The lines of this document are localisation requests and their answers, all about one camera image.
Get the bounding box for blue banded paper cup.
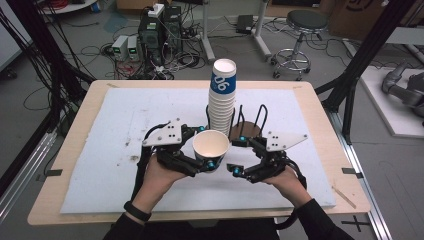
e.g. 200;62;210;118
192;129;231;173

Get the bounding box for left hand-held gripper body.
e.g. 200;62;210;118
141;118;198;178

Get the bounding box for light wooden table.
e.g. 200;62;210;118
27;79;372;227

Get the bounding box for brown cardboard box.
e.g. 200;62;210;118
115;0;150;10

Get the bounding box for person's left hand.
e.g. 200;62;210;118
132;154;188;215

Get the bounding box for large printed cardboard box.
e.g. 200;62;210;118
327;0;395;42

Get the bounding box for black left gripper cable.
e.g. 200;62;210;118
131;122;172;202

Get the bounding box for white metal desk leg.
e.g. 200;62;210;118
251;0;273;62
199;0;217;65

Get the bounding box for black computer tower green label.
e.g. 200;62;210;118
137;13;165;66

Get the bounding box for person's dark clothed body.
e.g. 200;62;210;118
141;218;282;240

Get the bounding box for tangle of floor cables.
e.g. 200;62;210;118
79;19;208;80

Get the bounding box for white power strip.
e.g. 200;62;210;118
147;3;166;19

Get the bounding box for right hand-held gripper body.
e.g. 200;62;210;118
245;130;310;184

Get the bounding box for white power supply box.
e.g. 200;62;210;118
111;34;130;62
127;35;141;62

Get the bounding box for black wristband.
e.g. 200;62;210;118
123;200;153;223

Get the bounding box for black flat box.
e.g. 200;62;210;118
235;14;255;35

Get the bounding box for black metal frame post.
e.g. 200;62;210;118
314;0;417;145

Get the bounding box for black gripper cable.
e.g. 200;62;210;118
131;122;172;202
274;159;308;232

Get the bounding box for white foam mat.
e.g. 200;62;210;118
59;87;337;215

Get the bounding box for thin wooden stick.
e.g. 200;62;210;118
331;185;357;210

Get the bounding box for aluminium floor rail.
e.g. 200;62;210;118
0;129;58;219
327;109;393;240

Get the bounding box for person's right hand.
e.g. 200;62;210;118
262;166;313;210

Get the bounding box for wooden cup holder black wires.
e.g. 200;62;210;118
204;103;269;142

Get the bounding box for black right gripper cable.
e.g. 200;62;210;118
274;159;308;232

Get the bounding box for stack of paper cups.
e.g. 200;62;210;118
207;58;238;138

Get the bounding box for white platform board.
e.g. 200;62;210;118
359;64;424;140

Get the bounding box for black round stool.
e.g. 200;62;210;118
270;9;330;82

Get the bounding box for round white table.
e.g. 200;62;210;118
39;0;98;15

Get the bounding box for black frame post with cables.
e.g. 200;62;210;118
0;0;97;196

